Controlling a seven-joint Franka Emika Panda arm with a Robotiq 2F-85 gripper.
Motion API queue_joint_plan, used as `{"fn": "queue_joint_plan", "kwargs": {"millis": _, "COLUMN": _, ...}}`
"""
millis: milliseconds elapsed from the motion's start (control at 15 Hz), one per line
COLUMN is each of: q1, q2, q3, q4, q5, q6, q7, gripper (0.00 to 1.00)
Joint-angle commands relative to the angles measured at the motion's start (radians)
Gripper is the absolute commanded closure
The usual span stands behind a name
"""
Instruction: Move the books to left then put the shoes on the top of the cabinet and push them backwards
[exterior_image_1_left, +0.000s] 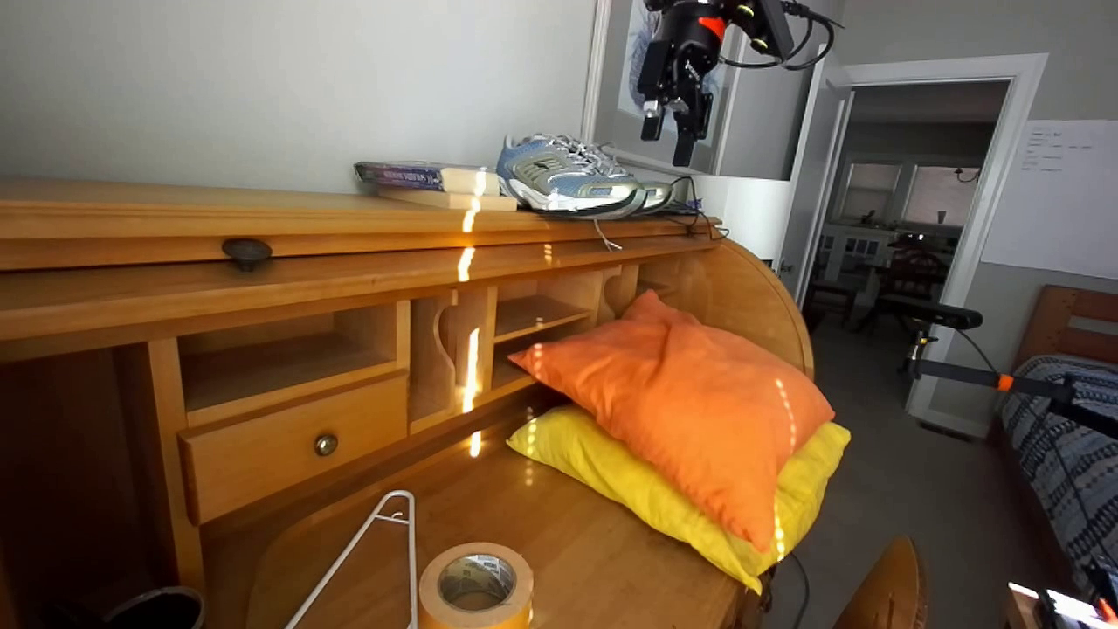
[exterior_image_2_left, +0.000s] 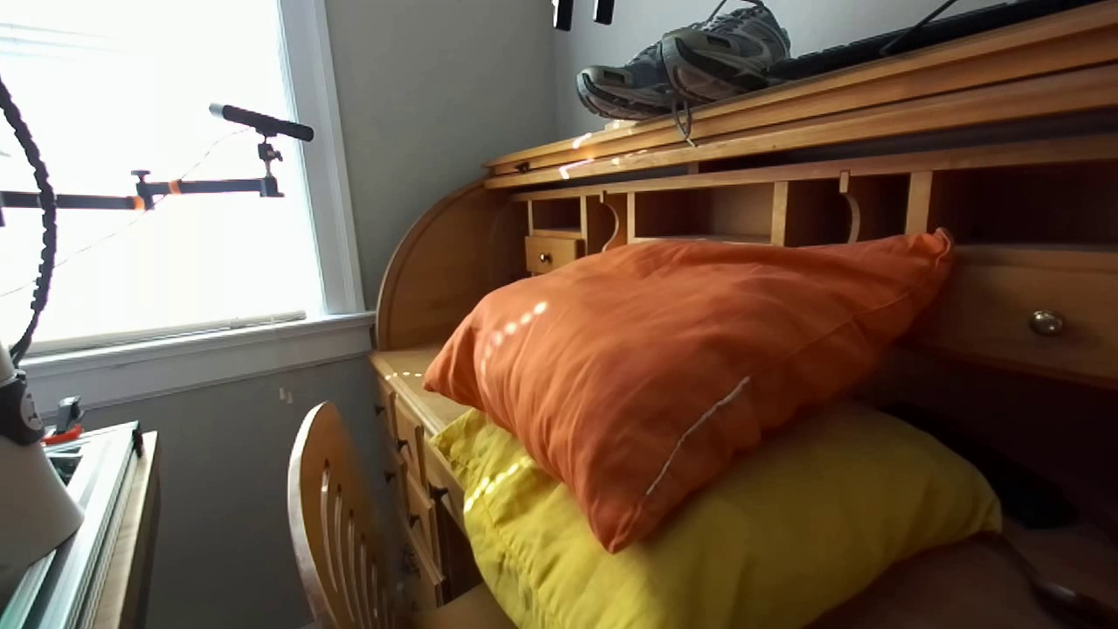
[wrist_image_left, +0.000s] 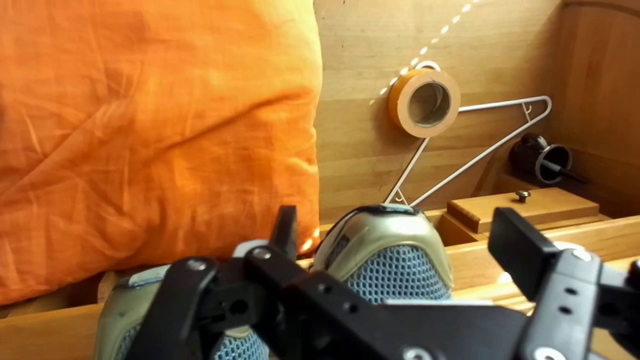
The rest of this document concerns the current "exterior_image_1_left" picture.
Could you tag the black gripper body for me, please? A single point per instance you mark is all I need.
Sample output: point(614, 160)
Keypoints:
point(681, 72)

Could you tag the blue white running shoe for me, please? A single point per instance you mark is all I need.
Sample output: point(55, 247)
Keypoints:
point(668, 198)
point(562, 175)

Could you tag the pale thin book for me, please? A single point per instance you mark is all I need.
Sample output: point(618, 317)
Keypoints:
point(478, 200)

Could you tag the framed blue flower picture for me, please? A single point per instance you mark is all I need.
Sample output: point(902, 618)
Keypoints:
point(614, 72)

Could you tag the dark cluttered workbench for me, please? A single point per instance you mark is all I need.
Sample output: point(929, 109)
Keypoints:
point(887, 250)

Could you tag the orange pillow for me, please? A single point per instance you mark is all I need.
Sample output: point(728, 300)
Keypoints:
point(685, 422)

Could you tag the wooden roll-top desk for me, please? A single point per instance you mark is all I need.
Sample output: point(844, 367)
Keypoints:
point(350, 267)

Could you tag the yellow pillow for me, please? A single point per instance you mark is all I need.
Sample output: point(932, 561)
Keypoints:
point(607, 465)

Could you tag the whiteboard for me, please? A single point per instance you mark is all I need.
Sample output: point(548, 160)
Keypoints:
point(1059, 198)

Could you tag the round metal drawer knob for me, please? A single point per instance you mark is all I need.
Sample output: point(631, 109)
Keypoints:
point(327, 444)

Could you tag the bed with striped blanket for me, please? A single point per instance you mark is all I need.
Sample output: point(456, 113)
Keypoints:
point(1067, 455)

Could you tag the wooden chair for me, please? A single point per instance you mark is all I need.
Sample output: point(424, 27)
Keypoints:
point(887, 597)

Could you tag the wooden desk drawer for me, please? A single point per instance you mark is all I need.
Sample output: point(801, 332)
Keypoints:
point(267, 449)

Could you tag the tan tape roll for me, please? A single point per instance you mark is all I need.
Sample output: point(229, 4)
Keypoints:
point(436, 589)

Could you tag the white orange device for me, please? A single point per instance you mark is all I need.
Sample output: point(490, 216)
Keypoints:
point(1050, 611)

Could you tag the black round container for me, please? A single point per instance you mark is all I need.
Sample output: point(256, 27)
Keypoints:
point(152, 611)

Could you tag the black camera boom orange joints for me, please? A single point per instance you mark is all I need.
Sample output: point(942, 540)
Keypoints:
point(932, 314)

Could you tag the white door frame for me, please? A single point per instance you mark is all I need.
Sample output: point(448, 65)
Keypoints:
point(992, 232)

